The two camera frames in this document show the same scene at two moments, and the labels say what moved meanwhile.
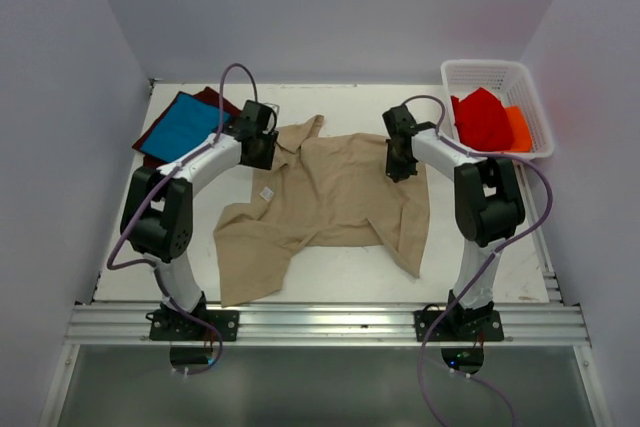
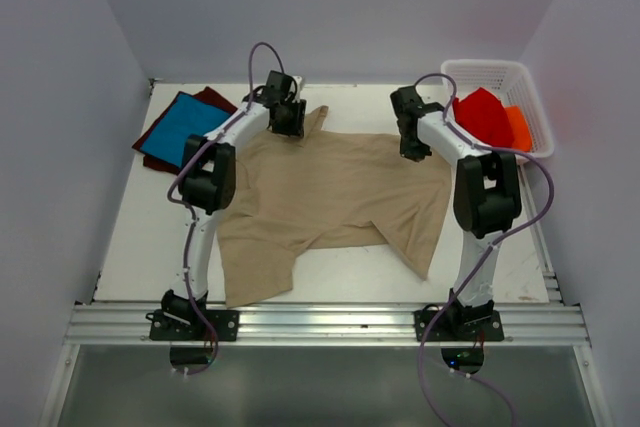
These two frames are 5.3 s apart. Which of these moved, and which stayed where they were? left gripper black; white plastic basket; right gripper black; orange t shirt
Moved: right gripper black; left gripper black
Stayed: white plastic basket; orange t shirt
